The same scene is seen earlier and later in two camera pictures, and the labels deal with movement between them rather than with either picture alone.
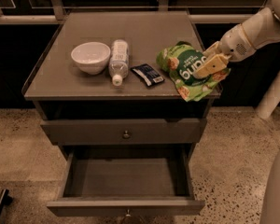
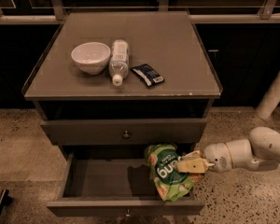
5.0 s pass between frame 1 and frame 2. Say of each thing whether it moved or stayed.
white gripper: moved
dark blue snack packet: stayed
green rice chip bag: moved
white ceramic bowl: stayed
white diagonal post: stayed
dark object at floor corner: stayed
